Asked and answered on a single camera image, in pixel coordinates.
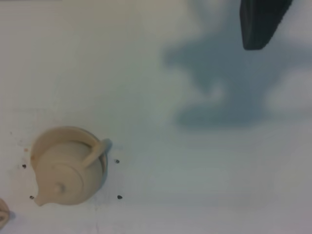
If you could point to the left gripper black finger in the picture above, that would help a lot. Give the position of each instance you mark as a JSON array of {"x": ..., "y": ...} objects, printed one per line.
[{"x": 259, "y": 20}]

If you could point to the beige ceramic teapot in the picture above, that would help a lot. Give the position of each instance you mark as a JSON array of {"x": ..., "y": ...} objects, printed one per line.
[{"x": 70, "y": 173}]

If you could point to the beige teacup near centre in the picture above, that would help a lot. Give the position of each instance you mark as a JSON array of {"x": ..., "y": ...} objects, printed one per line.
[{"x": 4, "y": 213}]

